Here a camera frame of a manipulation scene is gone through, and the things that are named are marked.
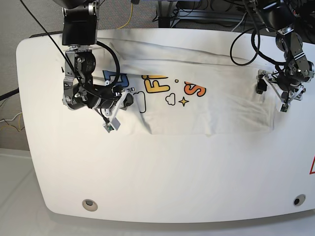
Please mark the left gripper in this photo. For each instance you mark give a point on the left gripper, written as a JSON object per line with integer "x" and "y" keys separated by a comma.
{"x": 290, "y": 76}

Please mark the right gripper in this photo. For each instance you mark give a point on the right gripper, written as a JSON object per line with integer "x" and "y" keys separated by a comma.
{"x": 75, "y": 97}

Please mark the white printed T-shirt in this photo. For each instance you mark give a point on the white printed T-shirt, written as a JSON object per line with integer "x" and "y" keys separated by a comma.
{"x": 186, "y": 85}

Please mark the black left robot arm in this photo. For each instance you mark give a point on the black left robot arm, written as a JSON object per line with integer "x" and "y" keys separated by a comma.
{"x": 277, "y": 16}

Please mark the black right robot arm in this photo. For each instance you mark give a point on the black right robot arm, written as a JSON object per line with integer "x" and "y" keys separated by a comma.
{"x": 79, "y": 33}

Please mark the black metal stand base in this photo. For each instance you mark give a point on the black metal stand base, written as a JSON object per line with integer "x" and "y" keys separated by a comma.
{"x": 171, "y": 12}

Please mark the right table grommet hole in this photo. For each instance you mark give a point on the right table grommet hole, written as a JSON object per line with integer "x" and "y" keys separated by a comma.
{"x": 299, "y": 200}

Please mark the table grommet hole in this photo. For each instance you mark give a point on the table grommet hole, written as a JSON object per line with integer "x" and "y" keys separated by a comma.
{"x": 299, "y": 200}
{"x": 89, "y": 205}

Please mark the left table grommet hole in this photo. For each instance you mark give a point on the left table grommet hole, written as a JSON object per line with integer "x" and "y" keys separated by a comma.
{"x": 89, "y": 205}

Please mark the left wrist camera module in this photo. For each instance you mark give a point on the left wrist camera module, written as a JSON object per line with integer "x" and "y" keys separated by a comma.
{"x": 284, "y": 108}

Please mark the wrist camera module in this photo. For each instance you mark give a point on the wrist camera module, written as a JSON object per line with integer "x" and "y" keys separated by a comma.
{"x": 112, "y": 125}
{"x": 284, "y": 108}

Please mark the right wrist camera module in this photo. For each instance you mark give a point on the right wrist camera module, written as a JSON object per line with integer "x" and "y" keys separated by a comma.
{"x": 112, "y": 125}

